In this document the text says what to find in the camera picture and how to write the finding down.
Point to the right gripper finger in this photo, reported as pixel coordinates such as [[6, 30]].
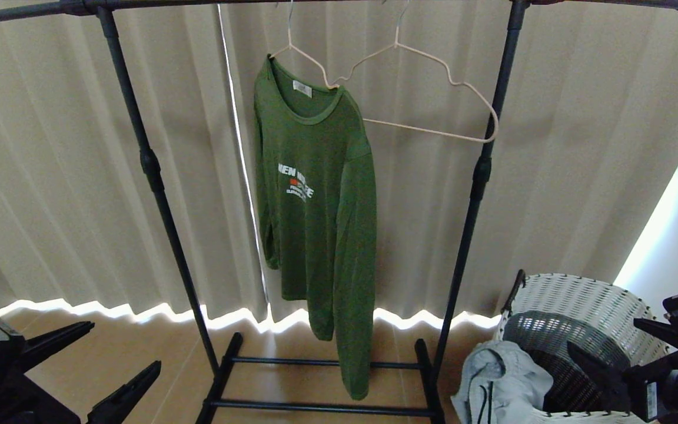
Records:
[[662, 335], [604, 377]]

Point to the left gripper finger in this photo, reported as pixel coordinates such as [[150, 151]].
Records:
[[59, 344], [127, 393]]

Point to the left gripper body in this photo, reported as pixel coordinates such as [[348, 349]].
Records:
[[15, 406]]

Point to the green long-sleeved shirt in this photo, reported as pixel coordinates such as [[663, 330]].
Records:
[[321, 235]]

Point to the pink clothes hanger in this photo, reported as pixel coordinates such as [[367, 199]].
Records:
[[433, 132], [309, 60]]

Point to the white laundry basket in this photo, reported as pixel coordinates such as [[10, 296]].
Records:
[[580, 300]]

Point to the black clothes rack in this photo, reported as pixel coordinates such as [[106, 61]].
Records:
[[150, 165]]

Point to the beige curtain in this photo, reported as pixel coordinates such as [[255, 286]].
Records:
[[50, 176]]

